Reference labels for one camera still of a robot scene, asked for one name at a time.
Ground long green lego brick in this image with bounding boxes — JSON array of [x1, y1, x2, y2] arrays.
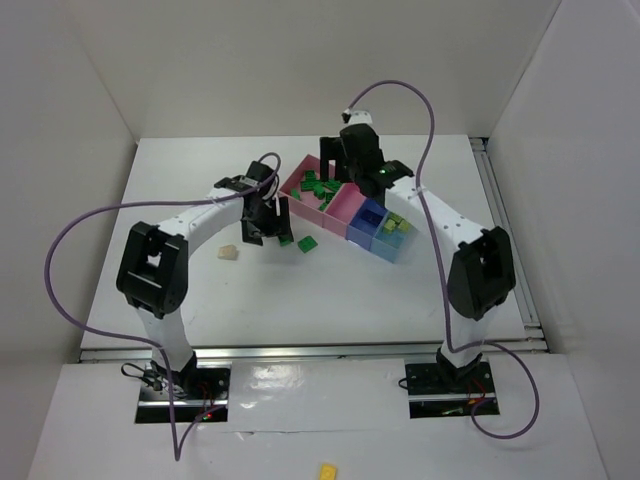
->
[[300, 181, 323, 192]]

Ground pink and blue sorting tray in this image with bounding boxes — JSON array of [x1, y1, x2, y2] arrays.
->
[[279, 155, 415, 263]]

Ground dark blue lego brick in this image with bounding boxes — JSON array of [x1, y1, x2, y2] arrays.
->
[[361, 209, 383, 227]]

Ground small yellow-green lego brick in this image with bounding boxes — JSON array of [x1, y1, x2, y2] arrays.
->
[[398, 220, 411, 233]]

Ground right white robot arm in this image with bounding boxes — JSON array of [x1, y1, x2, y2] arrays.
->
[[319, 123, 516, 385]]

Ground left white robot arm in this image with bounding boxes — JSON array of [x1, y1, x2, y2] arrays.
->
[[116, 159, 293, 395]]

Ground beige lego brick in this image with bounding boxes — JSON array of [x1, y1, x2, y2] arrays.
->
[[217, 244, 239, 261]]

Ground yellow lego brick foreground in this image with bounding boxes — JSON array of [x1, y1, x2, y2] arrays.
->
[[318, 463, 338, 480]]

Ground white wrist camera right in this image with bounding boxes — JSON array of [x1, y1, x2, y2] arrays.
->
[[341, 108, 373, 125]]

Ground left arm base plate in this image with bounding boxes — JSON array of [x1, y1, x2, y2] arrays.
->
[[121, 363, 231, 424]]

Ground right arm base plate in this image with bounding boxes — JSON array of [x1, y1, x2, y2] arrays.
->
[[398, 361, 500, 419]]

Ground aluminium rail front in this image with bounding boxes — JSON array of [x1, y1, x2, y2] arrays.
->
[[79, 340, 546, 362]]

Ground aluminium rail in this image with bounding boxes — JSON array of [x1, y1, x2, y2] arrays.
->
[[469, 137, 549, 353], [79, 340, 546, 362]]

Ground aluminium rail right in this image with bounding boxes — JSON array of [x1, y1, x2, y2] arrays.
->
[[469, 137, 549, 353]]

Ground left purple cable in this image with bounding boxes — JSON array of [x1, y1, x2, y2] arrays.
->
[[43, 152, 282, 461]]

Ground purple cable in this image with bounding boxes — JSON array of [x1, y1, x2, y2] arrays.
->
[[43, 152, 282, 461], [344, 80, 542, 440]]

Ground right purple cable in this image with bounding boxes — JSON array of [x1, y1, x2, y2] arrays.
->
[[344, 80, 542, 440]]

